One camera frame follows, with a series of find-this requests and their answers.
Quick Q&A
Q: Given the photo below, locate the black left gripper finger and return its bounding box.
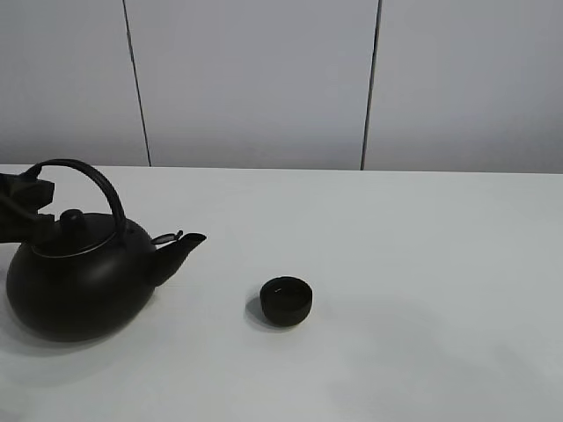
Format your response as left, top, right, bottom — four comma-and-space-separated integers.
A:
1, 173, 55, 213
1, 197, 55, 244

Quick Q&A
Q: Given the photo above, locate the small black teacup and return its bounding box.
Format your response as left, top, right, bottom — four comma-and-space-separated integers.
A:
259, 276, 313, 327

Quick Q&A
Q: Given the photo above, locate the black cast iron teapot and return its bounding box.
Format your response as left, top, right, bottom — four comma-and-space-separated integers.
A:
5, 158, 206, 342

